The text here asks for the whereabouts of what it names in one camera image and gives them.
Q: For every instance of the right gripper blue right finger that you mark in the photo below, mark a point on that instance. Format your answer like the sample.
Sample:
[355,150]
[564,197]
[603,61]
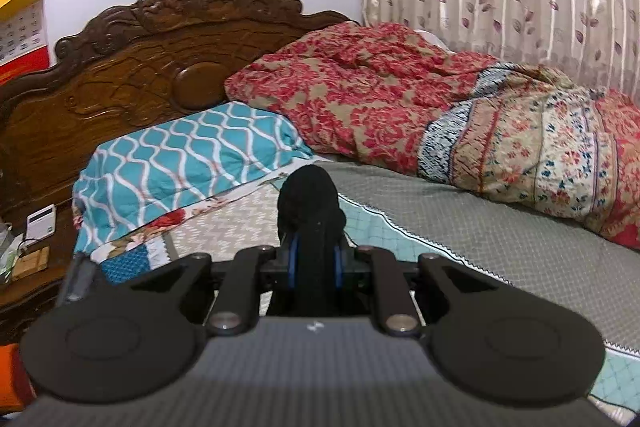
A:
[338,265]

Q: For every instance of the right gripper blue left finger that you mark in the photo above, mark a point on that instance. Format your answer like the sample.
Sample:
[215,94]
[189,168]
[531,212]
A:
[292,253]

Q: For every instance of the black pants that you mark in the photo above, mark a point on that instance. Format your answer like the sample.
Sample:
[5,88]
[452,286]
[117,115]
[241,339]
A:
[309,195]

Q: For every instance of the patterned bed sheet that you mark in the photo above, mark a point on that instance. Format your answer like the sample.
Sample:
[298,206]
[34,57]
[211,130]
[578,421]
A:
[551,258]

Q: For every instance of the red floral quilt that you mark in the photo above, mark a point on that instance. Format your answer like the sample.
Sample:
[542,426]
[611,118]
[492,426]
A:
[509,132]

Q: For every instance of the teal patterned pillow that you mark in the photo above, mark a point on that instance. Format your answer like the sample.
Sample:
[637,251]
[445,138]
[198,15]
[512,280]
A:
[141,176]

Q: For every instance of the carved wooden headboard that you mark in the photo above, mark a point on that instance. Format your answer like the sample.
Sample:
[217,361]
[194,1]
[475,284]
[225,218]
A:
[132,66]

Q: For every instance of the white calculator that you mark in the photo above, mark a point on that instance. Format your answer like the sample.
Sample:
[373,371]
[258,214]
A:
[40,224]

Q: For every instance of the wooden bedside table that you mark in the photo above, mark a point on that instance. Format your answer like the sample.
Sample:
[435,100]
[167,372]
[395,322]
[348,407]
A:
[26,299]

